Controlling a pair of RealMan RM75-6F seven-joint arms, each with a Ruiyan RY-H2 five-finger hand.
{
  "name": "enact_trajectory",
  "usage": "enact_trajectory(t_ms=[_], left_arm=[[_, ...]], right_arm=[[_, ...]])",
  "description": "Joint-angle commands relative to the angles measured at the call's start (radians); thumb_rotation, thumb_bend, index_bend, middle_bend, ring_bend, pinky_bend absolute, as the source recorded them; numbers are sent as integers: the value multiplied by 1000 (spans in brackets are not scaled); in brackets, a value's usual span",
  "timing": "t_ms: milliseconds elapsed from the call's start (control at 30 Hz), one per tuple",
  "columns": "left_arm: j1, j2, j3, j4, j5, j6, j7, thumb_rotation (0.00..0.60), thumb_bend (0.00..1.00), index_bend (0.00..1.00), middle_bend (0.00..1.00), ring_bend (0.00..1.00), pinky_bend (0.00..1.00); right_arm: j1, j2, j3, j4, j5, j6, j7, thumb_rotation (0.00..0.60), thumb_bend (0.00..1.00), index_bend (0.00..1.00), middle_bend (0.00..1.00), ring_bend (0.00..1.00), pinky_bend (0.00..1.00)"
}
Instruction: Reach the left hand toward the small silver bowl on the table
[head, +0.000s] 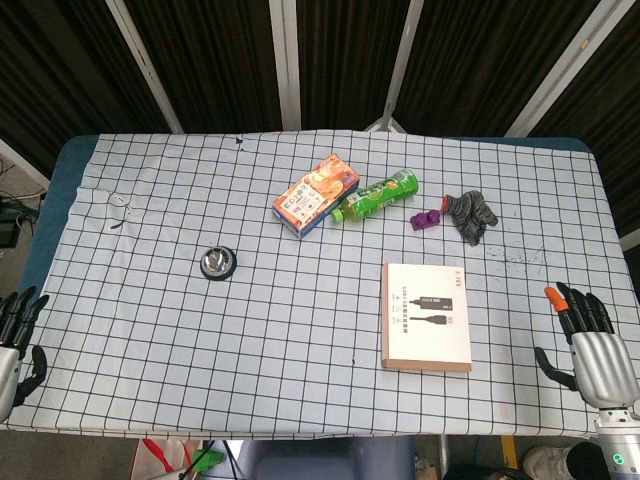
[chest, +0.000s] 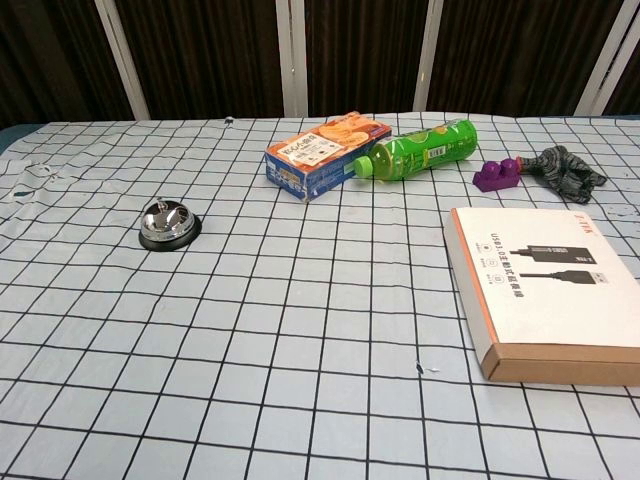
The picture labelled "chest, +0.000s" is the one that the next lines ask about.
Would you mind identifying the purple toy building block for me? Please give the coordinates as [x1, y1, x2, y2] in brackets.
[473, 156, 522, 194]

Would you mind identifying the white black grid tablecloth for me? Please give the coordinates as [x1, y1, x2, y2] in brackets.
[0, 110, 640, 480]

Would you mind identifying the white USB cable box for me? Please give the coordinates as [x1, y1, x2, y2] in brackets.
[443, 206, 640, 387]

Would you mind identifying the blue orange snack box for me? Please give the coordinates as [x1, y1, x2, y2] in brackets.
[263, 110, 393, 204]

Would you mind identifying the silver desk call bell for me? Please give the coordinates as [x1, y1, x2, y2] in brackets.
[138, 197, 203, 251]

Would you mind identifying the grey striped crumpled cloth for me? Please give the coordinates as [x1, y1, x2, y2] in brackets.
[519, 144, 609, 205]

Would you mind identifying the white screen frame post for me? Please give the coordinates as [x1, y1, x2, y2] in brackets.
[573, 0, 640, 117]
[274, 0, 308, 119]
[410, 0, 446, 114]
[94, 0, 152, 121]

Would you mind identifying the green plastic drink bottle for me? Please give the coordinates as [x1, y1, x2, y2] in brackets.
[353, 117, 479, 183]

